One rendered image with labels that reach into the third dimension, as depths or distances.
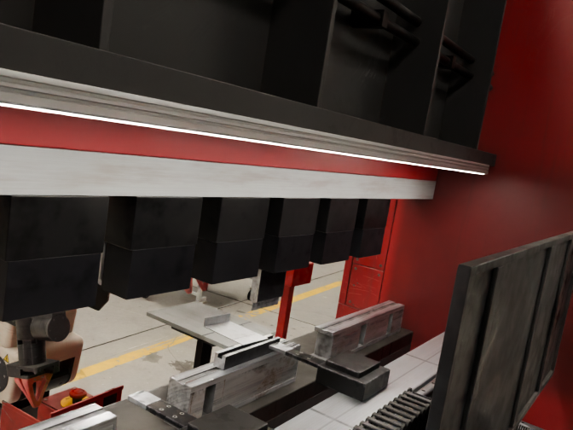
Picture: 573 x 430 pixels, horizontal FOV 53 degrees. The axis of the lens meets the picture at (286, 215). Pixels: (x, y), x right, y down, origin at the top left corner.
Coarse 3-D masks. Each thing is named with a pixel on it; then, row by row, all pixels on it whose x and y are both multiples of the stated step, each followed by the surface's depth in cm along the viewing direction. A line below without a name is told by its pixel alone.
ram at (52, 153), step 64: (0, 128) 68; (64, 128) 75; (128, 128) 83; (0, 192) 70; (64, 192) 77; (128, 192) 86; (192, 192) 97; (256, 192) 112; (320, 192) 132; (384, 192) 161
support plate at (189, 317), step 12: (156, 312) 139; (168, 312) 141; (180, 312) 142; (192, 312) 144; (204, 312) 145; (216, 312) 146; (168, 324) 135; (180, 324) 134; (192, 324) 135; (252, 324) 142; (204, 336) 129; (216, 336) 130
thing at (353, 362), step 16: (288, 352) 125; (304, 352) 127; (352, 352) 123; (320, 368) 116; (336, 368) 115; (352, 368) 114; (368, 368) 116; (384, 368) 120; (336, 384) 114; (352, 384) 112; (368, 384) 112; (384, 384) 119
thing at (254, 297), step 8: (264, 272) 125; (280, 272) 131; (256, 280) 125; (264, 280) 126; (272, 280) 129; (280, 280) 131; (256, 288) 125; (264, 288) 127; (272, 288) 129; (280, 288) 132; (256, 296) 125; (264, 296) 127; (272, 296) 130; (280, 296) 133; (256, 304) 127; (264, 304) 130; (272, 304) 132
